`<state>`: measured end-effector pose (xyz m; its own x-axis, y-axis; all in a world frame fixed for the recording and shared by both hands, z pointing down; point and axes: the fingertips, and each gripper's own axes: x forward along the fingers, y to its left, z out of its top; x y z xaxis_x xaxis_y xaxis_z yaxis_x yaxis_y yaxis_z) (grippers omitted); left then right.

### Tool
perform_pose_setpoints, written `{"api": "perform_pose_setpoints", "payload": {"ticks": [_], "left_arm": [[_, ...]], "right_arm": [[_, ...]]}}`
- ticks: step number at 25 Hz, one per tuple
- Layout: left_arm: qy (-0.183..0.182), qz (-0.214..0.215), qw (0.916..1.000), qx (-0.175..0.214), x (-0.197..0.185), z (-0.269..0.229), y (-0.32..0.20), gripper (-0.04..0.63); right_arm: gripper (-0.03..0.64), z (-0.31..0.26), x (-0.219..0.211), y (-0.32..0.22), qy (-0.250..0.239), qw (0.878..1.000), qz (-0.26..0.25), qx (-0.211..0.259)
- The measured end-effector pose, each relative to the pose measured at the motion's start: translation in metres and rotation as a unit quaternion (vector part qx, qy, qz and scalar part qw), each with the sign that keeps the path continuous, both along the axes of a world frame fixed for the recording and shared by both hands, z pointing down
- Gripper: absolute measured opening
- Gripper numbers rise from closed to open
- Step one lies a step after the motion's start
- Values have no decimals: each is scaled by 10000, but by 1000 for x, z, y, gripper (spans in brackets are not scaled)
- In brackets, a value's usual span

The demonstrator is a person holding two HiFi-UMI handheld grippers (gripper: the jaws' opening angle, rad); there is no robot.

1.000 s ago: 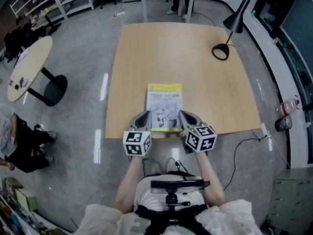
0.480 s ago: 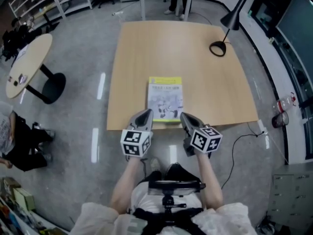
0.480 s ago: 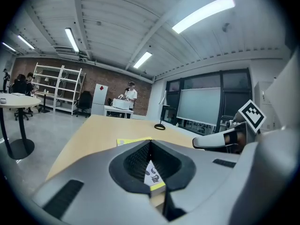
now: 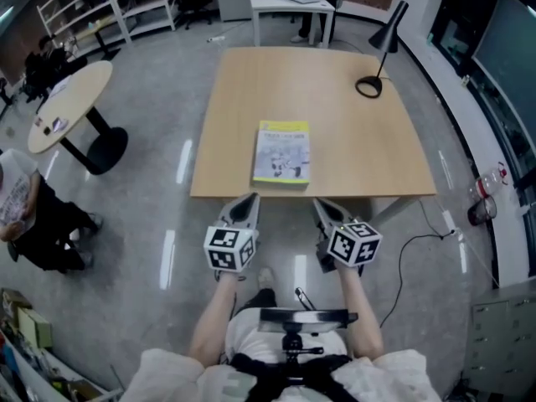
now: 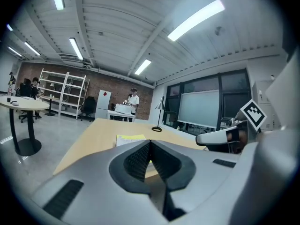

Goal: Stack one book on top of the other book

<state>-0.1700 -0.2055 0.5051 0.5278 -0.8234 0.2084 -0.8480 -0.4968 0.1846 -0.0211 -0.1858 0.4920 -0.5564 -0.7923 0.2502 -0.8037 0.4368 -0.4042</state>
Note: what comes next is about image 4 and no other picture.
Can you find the cardboard box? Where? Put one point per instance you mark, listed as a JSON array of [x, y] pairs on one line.
[[35, 327]]

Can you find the person's beige shoe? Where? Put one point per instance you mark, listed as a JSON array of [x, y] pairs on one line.
[[266, 278]]

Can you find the white power strip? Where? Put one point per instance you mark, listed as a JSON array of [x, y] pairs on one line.
[[216, 39], [449, 222]]

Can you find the person's right forearm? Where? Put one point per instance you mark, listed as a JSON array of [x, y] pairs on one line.
[[360, 312]]

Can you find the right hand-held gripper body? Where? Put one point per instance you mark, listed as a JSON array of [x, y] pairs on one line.
[[356, 245]]

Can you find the round wooden table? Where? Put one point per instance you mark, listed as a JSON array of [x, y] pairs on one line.
[[75, 103]]

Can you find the person's black trousers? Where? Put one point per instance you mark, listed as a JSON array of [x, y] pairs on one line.
[[259, 300]]

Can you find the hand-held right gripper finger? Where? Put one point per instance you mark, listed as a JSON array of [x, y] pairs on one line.
[[320, 226], [333, 215]]

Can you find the grey drawer cabinet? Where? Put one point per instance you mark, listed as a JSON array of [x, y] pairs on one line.
[[502, 337]]

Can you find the white paper sheet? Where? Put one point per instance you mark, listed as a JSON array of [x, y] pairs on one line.
[[60, 87]]

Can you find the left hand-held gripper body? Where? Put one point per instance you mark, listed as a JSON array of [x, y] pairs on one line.
[[222, 241]]

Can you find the small white table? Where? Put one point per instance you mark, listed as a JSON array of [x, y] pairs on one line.
[[289, 6]]

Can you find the cluttered metal storage rack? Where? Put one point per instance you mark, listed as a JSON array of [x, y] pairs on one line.
[[25, 371]]

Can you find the person's left forearm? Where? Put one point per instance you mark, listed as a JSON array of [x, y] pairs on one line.
[[215, 321]]

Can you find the yellow and white book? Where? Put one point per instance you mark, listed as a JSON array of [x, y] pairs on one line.
[[282, 153]]

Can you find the black chest camera mount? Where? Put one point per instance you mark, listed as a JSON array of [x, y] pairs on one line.
[[301, 316]]

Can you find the dark framed window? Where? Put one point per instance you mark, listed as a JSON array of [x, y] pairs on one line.
[[502, 57]]

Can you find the black desk lamp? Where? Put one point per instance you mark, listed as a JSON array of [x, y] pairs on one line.
[[387, 36]]

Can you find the person's white top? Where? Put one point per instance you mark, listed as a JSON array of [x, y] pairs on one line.
[[167, 379]]

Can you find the clear plastic bottle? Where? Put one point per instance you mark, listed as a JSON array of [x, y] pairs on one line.
[[488, 180]]

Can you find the square wooden table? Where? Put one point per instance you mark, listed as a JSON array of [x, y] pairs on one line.
[[335, 140]]

